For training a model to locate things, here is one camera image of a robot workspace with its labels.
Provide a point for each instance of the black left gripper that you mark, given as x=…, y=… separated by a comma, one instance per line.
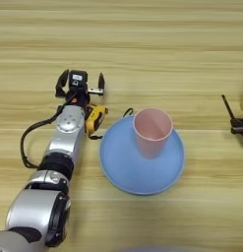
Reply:
x=78, y=96

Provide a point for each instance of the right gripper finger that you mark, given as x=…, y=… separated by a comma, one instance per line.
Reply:
x=238, y=130
x=238, y=122

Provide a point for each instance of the black tweezers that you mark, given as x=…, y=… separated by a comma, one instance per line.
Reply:
x=228, y=106

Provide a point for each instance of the pink plastic cup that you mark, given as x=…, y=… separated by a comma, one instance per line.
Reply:
x=152, y=144

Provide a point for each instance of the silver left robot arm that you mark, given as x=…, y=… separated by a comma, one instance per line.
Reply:
x=65, y=141

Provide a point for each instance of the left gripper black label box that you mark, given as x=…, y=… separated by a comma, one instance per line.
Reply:
x=77, y=78

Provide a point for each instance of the yellow black tape measure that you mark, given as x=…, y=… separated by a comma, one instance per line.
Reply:
x=95, y=118

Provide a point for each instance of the blue round plate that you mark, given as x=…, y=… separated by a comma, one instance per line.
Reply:
x=126, y=167

